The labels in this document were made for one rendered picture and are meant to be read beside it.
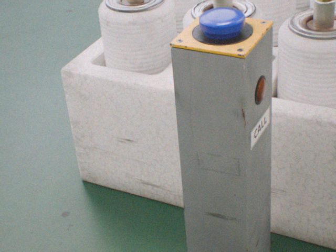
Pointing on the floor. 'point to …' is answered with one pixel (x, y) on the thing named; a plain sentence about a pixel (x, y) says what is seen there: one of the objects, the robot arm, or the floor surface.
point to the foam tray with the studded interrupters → (92, 94)
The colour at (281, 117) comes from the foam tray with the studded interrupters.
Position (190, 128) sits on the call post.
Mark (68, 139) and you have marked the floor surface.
